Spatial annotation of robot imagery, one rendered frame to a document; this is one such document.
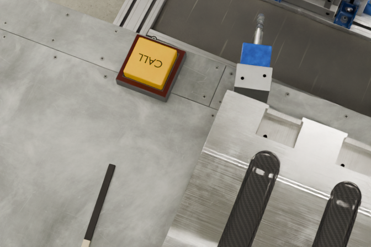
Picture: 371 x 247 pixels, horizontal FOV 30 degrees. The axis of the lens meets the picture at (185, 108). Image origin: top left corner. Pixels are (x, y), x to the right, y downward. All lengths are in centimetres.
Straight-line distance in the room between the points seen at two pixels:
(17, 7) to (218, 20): 73
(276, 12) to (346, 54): 20
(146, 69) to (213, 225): 25
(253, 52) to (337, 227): 28
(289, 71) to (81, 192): 82
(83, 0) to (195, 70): 103
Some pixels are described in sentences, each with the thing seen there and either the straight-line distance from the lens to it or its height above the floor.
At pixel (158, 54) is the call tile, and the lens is 100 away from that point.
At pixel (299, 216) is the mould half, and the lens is 89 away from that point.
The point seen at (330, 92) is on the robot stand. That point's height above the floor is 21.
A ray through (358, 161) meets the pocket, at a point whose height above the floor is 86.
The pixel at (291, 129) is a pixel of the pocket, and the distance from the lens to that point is 94.
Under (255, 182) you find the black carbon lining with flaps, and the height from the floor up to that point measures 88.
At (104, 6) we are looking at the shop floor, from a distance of 201.
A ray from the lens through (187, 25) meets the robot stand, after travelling 173.
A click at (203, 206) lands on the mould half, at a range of 88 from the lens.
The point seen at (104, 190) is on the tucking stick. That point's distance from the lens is 98.
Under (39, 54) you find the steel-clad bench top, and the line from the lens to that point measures 107.
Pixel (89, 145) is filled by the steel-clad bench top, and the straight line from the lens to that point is 101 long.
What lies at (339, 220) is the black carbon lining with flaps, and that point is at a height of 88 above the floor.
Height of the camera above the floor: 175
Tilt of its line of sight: 70 degrees down
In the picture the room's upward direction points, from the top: 4 degrees counter-clockwise
